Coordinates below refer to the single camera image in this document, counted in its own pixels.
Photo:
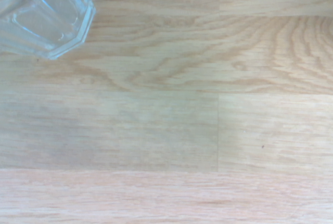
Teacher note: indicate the clear faceted drinking glass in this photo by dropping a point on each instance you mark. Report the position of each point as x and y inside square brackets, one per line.
[44, 13]

